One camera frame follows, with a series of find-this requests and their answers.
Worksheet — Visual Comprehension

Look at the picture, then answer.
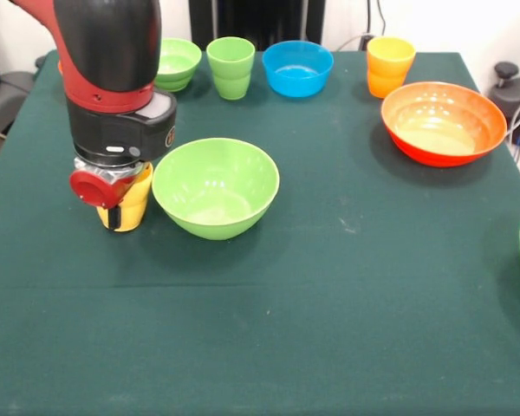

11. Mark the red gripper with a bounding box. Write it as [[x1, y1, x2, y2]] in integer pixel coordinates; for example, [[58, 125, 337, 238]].
[[68, 164, 143, 231]]

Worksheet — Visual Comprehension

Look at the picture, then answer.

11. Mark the yellow plastic cup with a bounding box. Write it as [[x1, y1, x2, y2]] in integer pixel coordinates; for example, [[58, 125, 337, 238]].
[[95, 162, 154, 233], [367, 36, 417, 100]]

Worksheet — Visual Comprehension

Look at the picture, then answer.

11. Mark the small green plastic bowl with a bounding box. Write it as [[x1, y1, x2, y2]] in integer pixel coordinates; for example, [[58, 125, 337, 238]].
[[153, 37, 203, 93]]

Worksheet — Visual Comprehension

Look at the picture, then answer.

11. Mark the dark green table cloth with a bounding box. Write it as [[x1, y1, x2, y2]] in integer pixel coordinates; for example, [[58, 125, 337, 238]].
[[0, 49, 520, 416]]

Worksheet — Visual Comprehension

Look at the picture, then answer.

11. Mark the green plastic cup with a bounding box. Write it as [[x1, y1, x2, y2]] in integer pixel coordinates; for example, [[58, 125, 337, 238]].
[[205, 36, 257, 101]]

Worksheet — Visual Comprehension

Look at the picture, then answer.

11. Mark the blue plastic bowl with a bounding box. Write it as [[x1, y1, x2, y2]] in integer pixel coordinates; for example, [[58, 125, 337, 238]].
[[261, 40, 335, 98]]

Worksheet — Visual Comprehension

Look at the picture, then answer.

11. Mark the large orange plastic bowl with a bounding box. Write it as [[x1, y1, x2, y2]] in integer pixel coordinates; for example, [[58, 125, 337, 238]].
[[380, 81, 509, 168]]

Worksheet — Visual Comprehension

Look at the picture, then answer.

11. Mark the black knobbed equipment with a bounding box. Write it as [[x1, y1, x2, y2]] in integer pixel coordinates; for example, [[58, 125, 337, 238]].
[[489, 62, 520, 146]]

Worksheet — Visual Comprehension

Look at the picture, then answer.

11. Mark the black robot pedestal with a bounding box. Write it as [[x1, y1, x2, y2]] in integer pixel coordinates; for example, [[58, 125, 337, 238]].
[[188, 0, 326, 52]]

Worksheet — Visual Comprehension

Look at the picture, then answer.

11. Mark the thin black cable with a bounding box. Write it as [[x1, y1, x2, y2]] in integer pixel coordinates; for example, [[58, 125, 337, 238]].
[[374, 0, 389, 39]]

